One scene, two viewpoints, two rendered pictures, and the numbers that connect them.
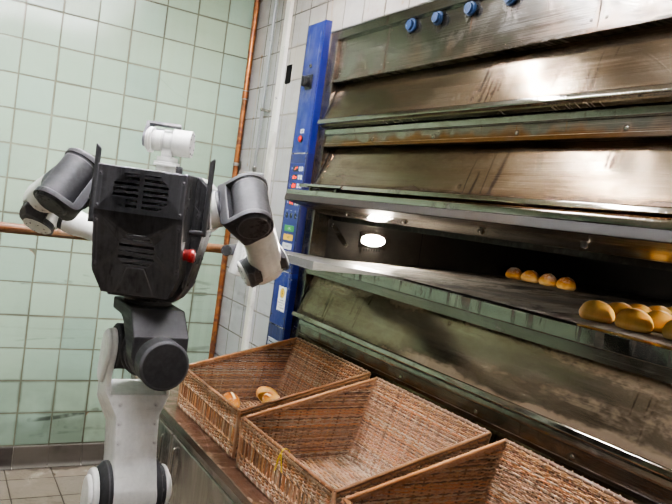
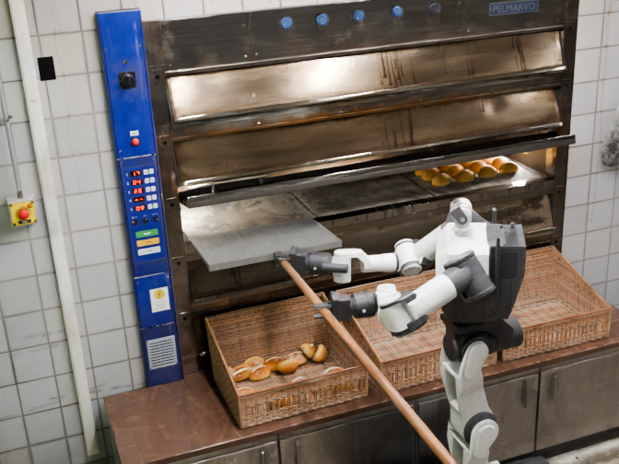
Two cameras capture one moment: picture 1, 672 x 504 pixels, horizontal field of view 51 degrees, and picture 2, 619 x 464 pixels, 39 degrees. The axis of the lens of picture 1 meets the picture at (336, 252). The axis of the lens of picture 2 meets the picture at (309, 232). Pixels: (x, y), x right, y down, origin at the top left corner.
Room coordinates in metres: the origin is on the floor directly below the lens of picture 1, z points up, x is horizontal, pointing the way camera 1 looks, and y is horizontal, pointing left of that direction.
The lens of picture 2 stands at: (1.74, 3.24, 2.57)
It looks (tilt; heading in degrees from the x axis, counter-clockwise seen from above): 22 degrees down; 281
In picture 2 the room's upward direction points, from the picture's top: 3 degrees counter-clockwise
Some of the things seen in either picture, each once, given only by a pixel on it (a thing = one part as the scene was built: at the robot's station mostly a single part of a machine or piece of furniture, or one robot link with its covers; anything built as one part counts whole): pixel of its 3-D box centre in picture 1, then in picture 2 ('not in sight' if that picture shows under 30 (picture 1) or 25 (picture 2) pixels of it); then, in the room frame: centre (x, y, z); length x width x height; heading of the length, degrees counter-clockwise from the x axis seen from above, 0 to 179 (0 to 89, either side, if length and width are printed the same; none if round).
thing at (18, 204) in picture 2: not in sight; (22, 210); (3.37, 0.44, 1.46); 0.10 x 0.07 x 0.10; 30
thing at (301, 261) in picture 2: not in sight; (307, 262); (2.33, 0.27, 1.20); 0.12 x 0.10 x 0.13; 175
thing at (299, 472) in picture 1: (356, 449); (414, 326); (1.94, -0.13, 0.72); 0.56 x 0.49 x 0.28; 31
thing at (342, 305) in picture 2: not in sight; (348, 307); (2.12, 0.62, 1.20); 0.12 x 0.10 x 0.13; 22
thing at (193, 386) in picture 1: (269, 389); (285, 355); (2.46, 0.17, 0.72); 0.56 x 0.49 x 0.28; 31
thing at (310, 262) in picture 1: (321, 259); (263, 239); (2.55, 0.05, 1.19); 0.55 x 0.36 x 0.03; 30
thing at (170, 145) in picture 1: (171, 146); (461, 214); (1.74, 0.44, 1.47); 0.10 x 0.07 x 0.09; 91
